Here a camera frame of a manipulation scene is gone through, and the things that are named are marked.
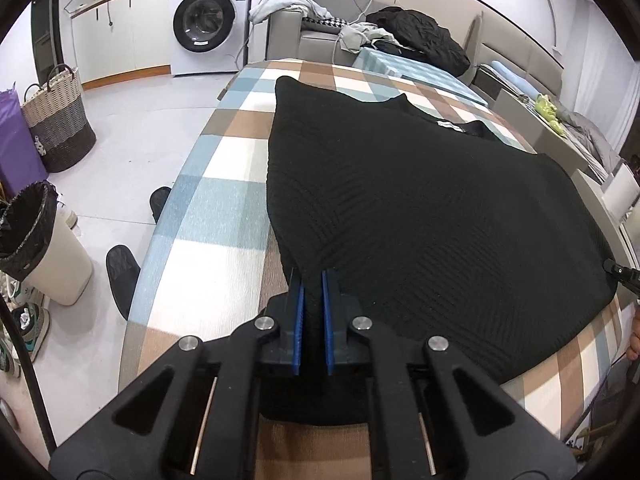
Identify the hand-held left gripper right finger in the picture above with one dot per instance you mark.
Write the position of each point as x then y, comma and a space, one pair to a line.
327, 325

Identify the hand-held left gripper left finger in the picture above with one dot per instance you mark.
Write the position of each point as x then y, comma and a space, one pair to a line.
298, 325

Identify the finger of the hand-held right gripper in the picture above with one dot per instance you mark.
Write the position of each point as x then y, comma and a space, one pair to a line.
622, 272

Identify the black knit sweater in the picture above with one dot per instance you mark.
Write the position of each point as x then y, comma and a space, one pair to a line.
425, 210

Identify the person's right hand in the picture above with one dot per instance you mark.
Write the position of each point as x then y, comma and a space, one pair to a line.
635, 335

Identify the white side box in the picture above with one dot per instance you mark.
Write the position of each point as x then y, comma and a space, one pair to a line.
615, 200

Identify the grey bedding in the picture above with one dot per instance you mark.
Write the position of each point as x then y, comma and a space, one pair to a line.
590, 140

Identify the plaid checked table cover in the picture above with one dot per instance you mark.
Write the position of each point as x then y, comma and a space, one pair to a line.
225, 210

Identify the yellow-green plastic item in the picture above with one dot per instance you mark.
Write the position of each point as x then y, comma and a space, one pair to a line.
558, 126

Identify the beige side table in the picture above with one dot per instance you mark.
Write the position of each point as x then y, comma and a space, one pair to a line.
525, 125

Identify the black slipper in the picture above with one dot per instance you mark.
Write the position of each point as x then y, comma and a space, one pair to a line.
160, 202
122, 275

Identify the yellow-green cloth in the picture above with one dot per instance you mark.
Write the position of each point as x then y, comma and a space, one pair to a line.
546, 106

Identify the light blue folded towels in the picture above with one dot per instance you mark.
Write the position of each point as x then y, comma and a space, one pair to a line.
510, 77

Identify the white trash bin black liner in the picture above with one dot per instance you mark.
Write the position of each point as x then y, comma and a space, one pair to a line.
60, 270

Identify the white and green sneaker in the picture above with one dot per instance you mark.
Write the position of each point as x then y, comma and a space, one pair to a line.
30, 330

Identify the light blue checked cloth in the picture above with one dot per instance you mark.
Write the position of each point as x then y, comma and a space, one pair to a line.
415, 70

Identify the white washing machine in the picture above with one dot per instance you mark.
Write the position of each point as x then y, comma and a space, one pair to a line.
200, 62

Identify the grey sofa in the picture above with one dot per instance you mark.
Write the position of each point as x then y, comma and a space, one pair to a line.
310, 42

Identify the grey garment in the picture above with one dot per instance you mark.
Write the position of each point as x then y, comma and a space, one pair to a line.
357, 37

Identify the houndstooth pillow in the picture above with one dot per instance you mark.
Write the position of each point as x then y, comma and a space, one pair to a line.
327, 22

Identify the black puffy jacket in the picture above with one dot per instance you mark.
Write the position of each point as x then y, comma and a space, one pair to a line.
420, 35

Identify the woven laundry basket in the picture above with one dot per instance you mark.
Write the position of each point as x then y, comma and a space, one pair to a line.
60, 125

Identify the white garment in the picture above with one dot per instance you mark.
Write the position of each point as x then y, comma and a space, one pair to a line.
280, 5

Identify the purple bag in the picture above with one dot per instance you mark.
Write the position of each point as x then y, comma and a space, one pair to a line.
20, 150

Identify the white floor cabinet wooden top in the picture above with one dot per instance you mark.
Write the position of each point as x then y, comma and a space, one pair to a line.
130, 35

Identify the black door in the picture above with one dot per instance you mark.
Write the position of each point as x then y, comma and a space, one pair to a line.
45, 30

